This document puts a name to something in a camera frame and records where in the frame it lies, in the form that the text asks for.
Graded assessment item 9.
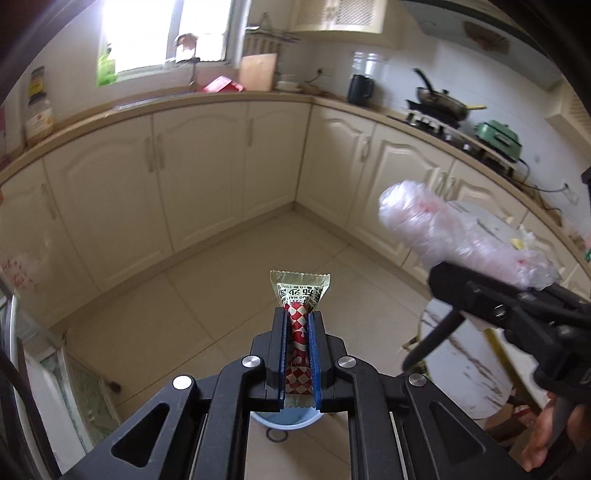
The red checkered snack wrapper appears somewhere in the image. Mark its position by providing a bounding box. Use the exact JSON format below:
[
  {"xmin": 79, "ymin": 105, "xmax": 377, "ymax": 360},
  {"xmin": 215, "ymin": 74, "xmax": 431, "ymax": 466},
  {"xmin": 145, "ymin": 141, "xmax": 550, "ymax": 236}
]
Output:
[{"xmin": 270, "ymin": 270, "xmax": 331, "ymax": 408}]

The clear plastic bag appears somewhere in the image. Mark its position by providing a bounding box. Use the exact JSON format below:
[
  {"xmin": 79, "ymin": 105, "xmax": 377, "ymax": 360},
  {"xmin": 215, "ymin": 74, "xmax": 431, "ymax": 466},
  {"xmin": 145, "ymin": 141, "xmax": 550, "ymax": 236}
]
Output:
[{"xmin": 378, "ymin": 180, "xmax": 559, "ymax": 290}]

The blue plastic trash bucket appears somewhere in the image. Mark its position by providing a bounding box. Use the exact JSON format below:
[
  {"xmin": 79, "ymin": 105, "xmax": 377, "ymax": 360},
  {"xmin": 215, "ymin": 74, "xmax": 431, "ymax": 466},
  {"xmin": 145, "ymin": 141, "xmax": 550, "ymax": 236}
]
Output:
[{"xmin": 250, "ymin": 407, "xmax": 322, "ymax": 431}]

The kitchen faucet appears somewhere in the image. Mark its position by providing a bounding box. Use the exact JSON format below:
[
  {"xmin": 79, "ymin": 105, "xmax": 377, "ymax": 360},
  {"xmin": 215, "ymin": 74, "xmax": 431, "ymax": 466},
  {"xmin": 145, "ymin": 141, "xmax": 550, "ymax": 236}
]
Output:
[{"xmin": 174, "ymin": 33, "xmax": 200, "ymax": 92}]

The person's right hand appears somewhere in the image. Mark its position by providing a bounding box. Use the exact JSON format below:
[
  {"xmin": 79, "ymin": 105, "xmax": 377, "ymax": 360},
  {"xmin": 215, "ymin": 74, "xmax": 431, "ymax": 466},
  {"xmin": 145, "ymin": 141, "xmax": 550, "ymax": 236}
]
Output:
[{"xmin": 521, "ymin": 392, "xmax": 590, "ymax": 472}]

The round white marble table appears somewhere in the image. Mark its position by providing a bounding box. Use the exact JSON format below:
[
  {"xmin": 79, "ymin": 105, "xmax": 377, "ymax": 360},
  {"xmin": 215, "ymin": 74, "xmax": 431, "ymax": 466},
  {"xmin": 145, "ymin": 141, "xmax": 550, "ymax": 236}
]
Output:
[{"xmin": 419, "ymin": 201, "xmax": 552, "ymax": 425}]

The black gas stove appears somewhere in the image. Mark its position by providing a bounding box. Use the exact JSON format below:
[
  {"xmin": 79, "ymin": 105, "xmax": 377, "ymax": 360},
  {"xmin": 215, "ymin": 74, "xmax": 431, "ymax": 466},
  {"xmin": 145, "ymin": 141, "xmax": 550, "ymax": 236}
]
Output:
[{"xmin": 405, "ymin": 109, "xmax": 516, "ymax": 179}]

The green electric cooker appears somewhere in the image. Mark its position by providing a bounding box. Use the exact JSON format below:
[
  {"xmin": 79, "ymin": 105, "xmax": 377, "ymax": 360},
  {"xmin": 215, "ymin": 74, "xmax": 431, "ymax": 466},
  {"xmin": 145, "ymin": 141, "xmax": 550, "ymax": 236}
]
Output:
[{"xmin": 475, "ymin": 120, "xmax": 522, "ymax": 163}]

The black wok with lid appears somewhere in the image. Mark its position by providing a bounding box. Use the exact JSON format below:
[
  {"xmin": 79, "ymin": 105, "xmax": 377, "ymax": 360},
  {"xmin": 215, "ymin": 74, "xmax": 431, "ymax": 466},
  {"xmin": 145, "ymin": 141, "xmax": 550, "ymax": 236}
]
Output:
[{"xmin": 413, "ymin": 68, "xmax": 487, "ymax": 122}]

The black electric kettle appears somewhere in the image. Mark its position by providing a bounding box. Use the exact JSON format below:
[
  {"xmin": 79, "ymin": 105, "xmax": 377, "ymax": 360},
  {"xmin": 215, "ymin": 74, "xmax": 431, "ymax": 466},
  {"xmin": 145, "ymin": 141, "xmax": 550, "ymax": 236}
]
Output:
[{"xmin": 346, "ymin": 74, "xmax": 375, "ymax": 107}]

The range hood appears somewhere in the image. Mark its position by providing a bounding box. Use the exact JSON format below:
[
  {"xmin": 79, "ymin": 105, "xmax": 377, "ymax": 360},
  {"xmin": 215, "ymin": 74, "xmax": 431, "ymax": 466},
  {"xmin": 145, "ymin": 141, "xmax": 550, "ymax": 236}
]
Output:
[{"xmin": 404, "ymin": 0, "xmax": 563, "ymax": 91}]

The white bowls stack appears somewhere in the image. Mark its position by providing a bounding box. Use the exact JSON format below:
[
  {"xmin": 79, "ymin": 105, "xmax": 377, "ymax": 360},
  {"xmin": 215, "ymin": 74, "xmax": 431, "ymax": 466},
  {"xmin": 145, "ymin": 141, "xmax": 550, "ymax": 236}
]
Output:
[{"xmin": 274, "ymin": 74, "xmax": 301, "ymax": 93}]

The wooden cutting board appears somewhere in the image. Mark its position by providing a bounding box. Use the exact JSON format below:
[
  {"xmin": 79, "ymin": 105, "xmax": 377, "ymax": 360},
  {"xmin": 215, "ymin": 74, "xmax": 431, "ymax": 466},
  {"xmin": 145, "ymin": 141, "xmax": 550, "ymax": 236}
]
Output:
[{"xmin": 238, "ymin": 53, "xmax": 277, "ymax": 92}]

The hanging utensil rack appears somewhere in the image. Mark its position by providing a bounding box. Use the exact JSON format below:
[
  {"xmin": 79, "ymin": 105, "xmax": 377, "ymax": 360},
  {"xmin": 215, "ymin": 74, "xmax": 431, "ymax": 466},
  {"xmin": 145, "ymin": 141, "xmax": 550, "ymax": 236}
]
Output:
[{"xmin": 245, "ymin": 12, "xmax": 301, "ymax": 44}]

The clear jar with label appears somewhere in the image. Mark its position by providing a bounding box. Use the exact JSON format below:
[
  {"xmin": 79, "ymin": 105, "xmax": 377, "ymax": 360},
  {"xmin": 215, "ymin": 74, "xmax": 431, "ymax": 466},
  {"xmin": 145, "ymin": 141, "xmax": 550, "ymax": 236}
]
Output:
[{"xmin": 24, "ymin": 66, "xmax": 54, "ymax": 147}]

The green bottle on windowsill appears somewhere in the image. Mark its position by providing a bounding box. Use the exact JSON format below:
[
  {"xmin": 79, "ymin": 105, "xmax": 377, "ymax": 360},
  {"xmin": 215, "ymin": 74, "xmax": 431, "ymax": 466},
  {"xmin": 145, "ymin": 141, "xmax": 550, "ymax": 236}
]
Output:
[{"xmin": 96, "ymin": 43, "xmax": 117, "ymax": 87}]

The window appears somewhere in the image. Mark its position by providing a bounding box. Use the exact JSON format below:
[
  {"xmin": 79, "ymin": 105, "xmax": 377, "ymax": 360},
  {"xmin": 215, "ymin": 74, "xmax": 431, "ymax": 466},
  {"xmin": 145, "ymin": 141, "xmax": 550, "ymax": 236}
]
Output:
[{"xmin": 101, "ymin": 1, "xmax": 235, "ymax": 74}]

